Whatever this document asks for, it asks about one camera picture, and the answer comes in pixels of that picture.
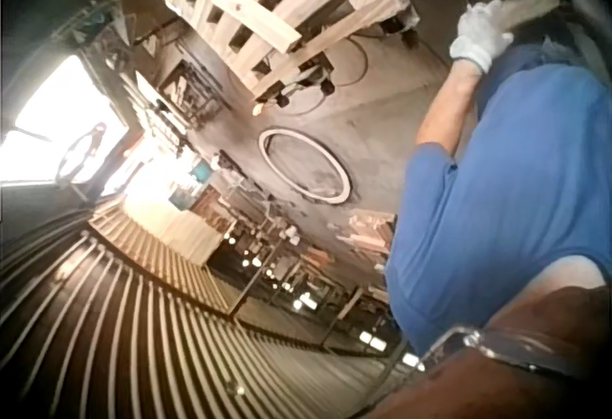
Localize person's left hand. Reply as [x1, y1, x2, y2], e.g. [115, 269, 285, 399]
[448, 0, 515, 76]

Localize wooden tool handle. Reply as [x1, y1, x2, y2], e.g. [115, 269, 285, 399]
[496, 0, 565, 28]

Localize person's legs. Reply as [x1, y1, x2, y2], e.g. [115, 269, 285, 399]
[514, 7, 612, 76]

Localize loose wooden plank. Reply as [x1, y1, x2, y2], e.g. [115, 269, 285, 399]
[210, 0, 303, 55]

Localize pile of wood offcuts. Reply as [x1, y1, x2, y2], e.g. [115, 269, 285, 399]
[334, 211, 398, 267]

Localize metal workbench with clutter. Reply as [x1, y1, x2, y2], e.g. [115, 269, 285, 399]
[190, 150, 398, 358]

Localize cluttered workshop shelf rack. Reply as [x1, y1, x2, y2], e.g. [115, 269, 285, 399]
[119, 55, 226, 152]

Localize black cable on floor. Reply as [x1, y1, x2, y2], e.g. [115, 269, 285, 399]
[267, 35, 370, 117]

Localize wooden pallet frame on wheels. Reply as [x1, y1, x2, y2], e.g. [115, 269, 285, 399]
[131, 0, 422, 107]

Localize white ring hoop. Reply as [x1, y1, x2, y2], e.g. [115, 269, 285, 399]
[258, 126, 354, 208]

